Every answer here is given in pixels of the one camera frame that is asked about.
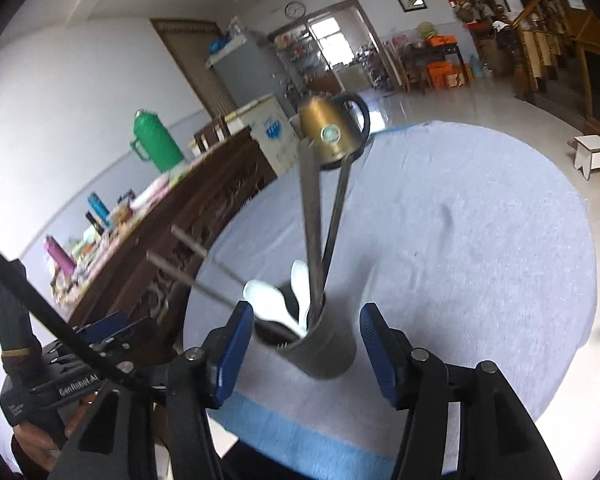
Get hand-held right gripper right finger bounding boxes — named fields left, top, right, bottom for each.
left=359, top=302, right=563, bottom=480

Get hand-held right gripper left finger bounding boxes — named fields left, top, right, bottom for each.
left=65, top=300, right=256, bottom=480

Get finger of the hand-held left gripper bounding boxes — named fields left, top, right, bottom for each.
left=100, top=317, right=158, bottom=361
left=75, top=311, right=131, bottom=343

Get dark metal utensil holder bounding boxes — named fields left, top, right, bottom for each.
left=252, top=285, right=358, bottom=381

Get white plastic spoon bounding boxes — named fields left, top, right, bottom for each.
left=290, top=260, right=313, bottom=331
left=243, top=280, right=308, bottom=338

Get person's left forearm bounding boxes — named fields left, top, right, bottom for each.
left=0, top=257, right=46, bottom=391

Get person's left hand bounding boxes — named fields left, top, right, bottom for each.
left=11, top=400, right=71, bottom=480

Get pink water bottle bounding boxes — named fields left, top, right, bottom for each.
left=44, top=235, right=76, bottom=277

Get orange snack container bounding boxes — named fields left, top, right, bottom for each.
left=109, top=202, right=133, bottom=226

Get blue water bottle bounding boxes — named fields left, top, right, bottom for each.
left=87, top=192, right=112, bottom=223

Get blue grey tablecloth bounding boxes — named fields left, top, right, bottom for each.
left=182, top=120, right=597, bottom=480

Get pink plate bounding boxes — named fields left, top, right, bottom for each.
left=130, top=172, right=173, bottom=211

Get wide metal utensil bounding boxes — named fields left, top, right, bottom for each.
left=296, top=141, right=326, bottom=321

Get thin metal utensil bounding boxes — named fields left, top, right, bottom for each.
left=320, top=152, right=353, bottom=306

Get carved dark wooden table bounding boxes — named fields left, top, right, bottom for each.
left=55, top=127, right=278, bottom=361

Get green thermos flask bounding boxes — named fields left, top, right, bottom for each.
left=131, top=109, right=186, bottom=173

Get dark wooden chair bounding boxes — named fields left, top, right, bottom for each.
left=194, top=116, right=231, bottom=153

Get white chest freezer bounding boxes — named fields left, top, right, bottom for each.
left=187, top=94, right=301, bottom=177

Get gold electric kettle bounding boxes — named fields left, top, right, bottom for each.
left=297, top=92, right=372, bottom=171

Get grey refrigerator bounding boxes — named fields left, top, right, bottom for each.
left=206, top=30, right=301, bottom=111

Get orange crate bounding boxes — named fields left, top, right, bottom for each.
left=426, top=62, right=473, bottom=90

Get brown wooden door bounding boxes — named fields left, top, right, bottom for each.
left=150, top=18, right=238, bottom=121

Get glass shelf cabinet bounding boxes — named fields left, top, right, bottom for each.
left=272, top=30, right=331, bottom=93

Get small white stool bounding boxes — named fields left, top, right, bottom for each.
left=572, top=135, right=600, bottom=181

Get wooden side table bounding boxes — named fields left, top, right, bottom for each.
left=395, top=42, right=468, bottom=93

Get wooden staircase railing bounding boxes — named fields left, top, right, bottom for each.
left=510, top=0, right=600, bottom=143

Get hanging hats and bags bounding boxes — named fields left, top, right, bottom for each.
left=452, top=0, right=506, bottom=26

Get black cable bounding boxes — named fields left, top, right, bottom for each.
left=0, top=234, right=157, bottom=398

